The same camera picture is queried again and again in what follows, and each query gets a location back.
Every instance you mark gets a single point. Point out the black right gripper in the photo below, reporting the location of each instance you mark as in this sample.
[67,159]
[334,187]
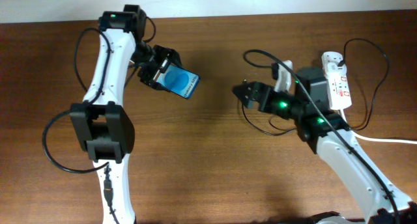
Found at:
[261,98]

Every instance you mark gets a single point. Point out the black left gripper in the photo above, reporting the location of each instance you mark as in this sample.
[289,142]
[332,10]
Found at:
[167,55]

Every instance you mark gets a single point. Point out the white power strip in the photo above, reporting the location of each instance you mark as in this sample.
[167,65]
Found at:
[339,95]

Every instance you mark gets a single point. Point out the blue Galaxy smartphone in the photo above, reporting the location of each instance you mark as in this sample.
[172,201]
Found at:
[179,81]

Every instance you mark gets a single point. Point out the white USB charger adapter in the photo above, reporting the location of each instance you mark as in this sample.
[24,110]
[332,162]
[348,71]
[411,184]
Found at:
[332,69]

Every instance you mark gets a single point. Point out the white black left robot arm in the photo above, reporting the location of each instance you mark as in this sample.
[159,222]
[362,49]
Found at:
[102,126]

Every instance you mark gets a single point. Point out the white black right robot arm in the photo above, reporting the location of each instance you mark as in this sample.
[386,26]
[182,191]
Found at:
[331,138]

